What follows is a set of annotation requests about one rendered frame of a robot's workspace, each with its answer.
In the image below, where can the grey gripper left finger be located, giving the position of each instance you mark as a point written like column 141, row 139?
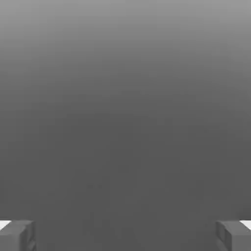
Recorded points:
column 15, row 237

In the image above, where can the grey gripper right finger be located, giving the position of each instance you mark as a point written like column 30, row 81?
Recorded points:
column 235, row 237

